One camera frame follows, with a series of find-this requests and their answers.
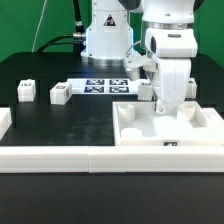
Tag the white right fence piece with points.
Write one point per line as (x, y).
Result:
(212, 114)

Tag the white sheet with tags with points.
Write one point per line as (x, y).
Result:
(104, 86)

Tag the white fence piece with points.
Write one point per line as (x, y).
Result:
(212, 114)
(5, 121)

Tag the white front fence rail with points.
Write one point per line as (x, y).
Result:
(95, 159)

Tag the white left fence piece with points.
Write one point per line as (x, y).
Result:
(5, 121)

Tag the white square tabletop part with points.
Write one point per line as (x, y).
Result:
(137, 124)

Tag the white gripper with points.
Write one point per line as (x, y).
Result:
(172, 51)

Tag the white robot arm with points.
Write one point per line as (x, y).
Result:
(116, 35)

